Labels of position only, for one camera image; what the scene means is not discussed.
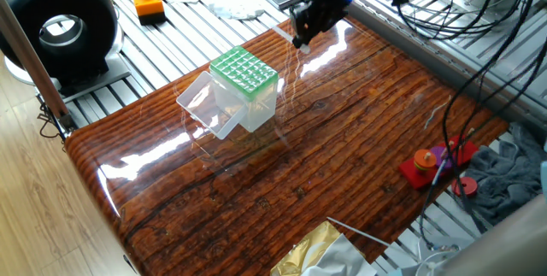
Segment orange emergency stop button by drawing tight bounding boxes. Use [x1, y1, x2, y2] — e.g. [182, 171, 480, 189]
[131, 0, 168, 26]

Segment orange toy ring stack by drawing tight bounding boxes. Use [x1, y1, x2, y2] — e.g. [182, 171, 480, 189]
[413, 148, 438, 173]

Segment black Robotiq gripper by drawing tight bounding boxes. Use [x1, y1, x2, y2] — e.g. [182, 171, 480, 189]
[290, 0, 358, 49]

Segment clear large pipette tip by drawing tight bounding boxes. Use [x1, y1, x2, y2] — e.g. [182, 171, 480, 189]
[272, 25, 311, 54]

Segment pipette tip box green rack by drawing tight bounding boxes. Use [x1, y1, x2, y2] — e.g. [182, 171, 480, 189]
[209, 44, 279, 134]

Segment gold foil packet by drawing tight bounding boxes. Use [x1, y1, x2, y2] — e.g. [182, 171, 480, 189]
[269, 220, 343, 276]

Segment black ring-shaped device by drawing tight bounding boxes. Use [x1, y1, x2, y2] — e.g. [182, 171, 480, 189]
[0, 0, 132, 97]

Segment brown wooden pole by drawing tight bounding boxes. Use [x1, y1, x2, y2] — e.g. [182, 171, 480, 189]
[0, 0, 74, 131]

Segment white cable tie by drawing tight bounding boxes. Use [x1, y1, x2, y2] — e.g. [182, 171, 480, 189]
[326, 216, 397, 248]

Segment clear hinged box lid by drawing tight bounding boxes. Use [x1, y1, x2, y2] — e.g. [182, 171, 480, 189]
[175, 70, 248, 140]

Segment purple toy ring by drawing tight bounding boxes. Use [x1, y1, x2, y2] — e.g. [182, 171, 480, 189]
[429, 145, 456, 171]

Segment grey cloth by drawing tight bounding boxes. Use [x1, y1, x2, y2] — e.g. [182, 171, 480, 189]
[463, 121, 547, 226]

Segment red ring stacking toy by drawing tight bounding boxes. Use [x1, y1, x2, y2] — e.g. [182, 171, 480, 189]
[399, 127, 479, 191]

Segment small metal plate with holes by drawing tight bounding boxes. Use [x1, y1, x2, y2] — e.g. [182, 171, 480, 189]
[416, 236, 473, 264]

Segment crumpled white plastic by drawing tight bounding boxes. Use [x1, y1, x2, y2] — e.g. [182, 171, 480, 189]
[208, 0, 266, 21]

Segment red toy ring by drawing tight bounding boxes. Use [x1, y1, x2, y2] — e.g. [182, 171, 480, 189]
[451, 176, 479, 198]

